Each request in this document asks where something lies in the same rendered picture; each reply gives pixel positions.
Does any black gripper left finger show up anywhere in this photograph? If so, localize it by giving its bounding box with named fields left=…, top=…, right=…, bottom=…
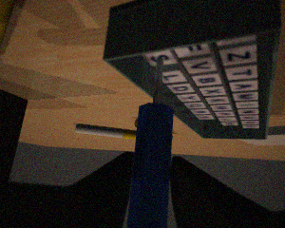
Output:
left=0, top=151, right=134, bottom=228

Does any keyboard with white letter keys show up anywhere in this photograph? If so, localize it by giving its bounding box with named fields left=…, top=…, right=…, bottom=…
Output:
left=102, top=0, right=282, bottom=140

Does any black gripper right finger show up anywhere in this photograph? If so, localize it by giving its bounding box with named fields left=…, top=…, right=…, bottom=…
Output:
left=170, top=156, right=285, bottom=228

